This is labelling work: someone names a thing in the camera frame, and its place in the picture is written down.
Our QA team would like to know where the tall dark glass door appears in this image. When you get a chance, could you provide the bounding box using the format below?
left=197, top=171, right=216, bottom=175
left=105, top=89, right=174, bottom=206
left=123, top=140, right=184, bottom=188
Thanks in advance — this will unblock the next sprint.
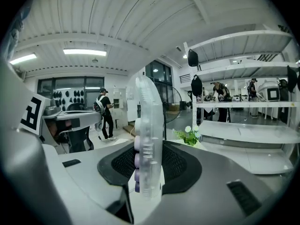
left=144, top=60, right=173, bottom=104

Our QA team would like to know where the small white flower plant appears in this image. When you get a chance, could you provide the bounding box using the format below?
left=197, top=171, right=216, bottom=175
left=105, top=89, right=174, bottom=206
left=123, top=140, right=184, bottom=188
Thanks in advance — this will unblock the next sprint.
left=173, top=125, right=202, bottom=147

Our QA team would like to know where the white wall cabinet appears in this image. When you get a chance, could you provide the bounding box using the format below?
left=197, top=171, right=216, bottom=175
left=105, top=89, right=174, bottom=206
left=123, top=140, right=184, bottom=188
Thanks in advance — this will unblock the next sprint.
left=112, top=86, right=128, bottom=129

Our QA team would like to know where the clear calculator with purple keys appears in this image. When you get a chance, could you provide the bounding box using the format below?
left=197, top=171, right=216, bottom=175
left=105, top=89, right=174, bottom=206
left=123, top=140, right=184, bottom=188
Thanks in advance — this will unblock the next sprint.
left=133, top=73, right=165, bottom=201

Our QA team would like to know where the dark framed window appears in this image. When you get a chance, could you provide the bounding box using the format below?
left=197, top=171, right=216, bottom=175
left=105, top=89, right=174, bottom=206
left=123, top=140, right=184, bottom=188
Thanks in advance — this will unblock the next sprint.
left=37, top=76, right=105, bottom=101

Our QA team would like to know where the white metal shelf rack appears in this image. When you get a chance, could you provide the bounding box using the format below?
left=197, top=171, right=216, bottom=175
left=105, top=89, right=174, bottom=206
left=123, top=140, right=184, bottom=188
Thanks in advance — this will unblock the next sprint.
left=183, top=29, right=300, bottom=174

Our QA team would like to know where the long ceiling light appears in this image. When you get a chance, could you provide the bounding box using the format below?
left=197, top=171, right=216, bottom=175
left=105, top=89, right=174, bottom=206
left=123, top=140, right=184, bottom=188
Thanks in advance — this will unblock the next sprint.
left=9, top=52, right=38, bottom=66
left=62, top=47, right=107, bottom=57

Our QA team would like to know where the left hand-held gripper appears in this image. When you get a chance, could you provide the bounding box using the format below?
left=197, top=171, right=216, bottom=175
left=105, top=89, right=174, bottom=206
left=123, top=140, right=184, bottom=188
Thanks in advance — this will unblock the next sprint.
left=18, top=92, right=104, bottom=155

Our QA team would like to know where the black office chair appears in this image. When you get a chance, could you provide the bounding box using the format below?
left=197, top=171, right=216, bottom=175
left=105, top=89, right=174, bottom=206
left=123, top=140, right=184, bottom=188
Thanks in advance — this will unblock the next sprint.
left=67, top=103, right=95, bottom=153

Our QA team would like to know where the black standing fan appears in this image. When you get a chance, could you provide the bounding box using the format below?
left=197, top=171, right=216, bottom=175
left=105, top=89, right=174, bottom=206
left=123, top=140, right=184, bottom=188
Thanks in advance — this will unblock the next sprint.
left=161, top=85, right=183, bottom=141

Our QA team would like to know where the white gripper on shelf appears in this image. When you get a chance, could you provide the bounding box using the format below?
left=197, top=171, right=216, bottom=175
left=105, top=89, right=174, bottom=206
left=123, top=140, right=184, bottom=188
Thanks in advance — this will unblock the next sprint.
left=256, top=79, right=281, bottom=102

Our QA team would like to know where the black hanging bag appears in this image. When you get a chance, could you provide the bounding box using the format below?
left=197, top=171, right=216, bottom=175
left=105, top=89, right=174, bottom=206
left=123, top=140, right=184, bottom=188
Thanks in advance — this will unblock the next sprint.
left=187, top=49, right=200, bottom=68
left=190, top=75, right=203, bottom=97

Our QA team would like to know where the group of black wall-hung bags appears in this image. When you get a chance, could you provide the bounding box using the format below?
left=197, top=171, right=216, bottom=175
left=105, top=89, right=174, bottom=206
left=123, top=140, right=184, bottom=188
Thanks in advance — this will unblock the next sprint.
left=52, top=90, right=85, bottom=112

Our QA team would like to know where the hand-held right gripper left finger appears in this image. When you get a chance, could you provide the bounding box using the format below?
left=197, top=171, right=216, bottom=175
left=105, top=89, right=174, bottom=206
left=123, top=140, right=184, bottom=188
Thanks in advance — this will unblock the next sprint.
left=0, top=60, right=135, bottom=225

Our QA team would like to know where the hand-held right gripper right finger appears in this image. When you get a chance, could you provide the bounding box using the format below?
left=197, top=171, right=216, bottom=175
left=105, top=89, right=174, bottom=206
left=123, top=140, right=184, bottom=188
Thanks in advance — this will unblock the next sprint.
left=140, top=139, right=285, bottom=225

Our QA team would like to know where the white table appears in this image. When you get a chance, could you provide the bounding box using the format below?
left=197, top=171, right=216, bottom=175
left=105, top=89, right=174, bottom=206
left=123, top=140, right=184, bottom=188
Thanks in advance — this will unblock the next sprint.
left=164, top=138, right=295, bottom=176

